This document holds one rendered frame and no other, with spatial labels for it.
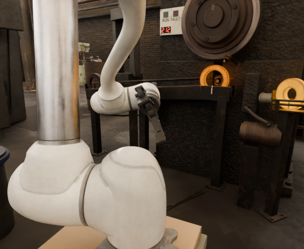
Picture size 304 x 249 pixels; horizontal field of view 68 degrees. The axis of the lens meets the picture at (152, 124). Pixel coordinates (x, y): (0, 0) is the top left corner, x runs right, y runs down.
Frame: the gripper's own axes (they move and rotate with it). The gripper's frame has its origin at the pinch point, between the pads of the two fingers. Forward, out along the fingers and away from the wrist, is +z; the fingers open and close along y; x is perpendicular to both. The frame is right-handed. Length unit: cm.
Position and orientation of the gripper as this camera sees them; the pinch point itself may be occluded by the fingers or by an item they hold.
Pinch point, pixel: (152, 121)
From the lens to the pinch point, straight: 66.8
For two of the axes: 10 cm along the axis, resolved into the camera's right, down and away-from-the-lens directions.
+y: 4.0, 8.5, 3.5
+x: -9.2, 3.9, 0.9
